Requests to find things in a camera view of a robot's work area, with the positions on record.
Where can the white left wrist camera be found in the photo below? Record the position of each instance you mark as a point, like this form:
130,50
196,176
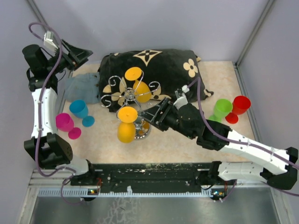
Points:
51,42

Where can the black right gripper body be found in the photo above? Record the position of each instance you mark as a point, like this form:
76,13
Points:
164,122

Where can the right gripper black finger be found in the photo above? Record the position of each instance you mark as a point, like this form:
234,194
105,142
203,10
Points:
156,109
151,118

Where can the magenta plastic wine glass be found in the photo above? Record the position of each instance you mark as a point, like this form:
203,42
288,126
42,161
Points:
65,123

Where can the orange plastic wine glass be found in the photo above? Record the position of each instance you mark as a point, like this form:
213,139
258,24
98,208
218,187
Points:
142,91
126,129

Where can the red plastic wine glass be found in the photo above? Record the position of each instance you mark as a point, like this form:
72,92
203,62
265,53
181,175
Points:
240,105

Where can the chrome wire wine glass rack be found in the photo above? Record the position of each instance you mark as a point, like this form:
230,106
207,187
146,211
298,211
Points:
130,100

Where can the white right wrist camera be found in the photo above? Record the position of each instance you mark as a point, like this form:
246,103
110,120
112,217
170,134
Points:
181,97

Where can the green plastic wine glass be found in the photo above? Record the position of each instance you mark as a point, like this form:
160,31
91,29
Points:
221,109

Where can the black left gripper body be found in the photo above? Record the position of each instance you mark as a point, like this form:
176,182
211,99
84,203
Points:
67,60

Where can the black floral plush pillow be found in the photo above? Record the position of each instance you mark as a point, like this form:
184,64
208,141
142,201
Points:
165,71

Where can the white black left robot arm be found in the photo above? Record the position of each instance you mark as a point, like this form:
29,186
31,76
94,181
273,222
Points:
45,146

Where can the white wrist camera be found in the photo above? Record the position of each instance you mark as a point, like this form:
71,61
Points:
51,42
181,97

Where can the blue plastic wine glass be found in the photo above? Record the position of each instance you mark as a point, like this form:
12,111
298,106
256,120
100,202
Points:
80,110

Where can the light blue denim cloth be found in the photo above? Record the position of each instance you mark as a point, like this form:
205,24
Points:
83,87

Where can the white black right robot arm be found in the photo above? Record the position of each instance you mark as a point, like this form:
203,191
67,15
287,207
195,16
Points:
275,167

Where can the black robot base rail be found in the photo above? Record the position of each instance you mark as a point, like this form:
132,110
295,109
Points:
152,178

